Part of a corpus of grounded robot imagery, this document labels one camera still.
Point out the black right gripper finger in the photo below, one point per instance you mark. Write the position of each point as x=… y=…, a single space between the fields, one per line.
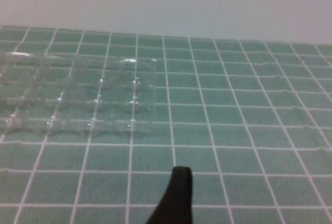
x=179 y=198

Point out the clear plastic egg tray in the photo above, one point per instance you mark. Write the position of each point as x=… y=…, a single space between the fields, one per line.
x=77 y=94

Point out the green white-grid tablecloth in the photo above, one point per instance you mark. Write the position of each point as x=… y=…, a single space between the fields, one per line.
x=233 y=117

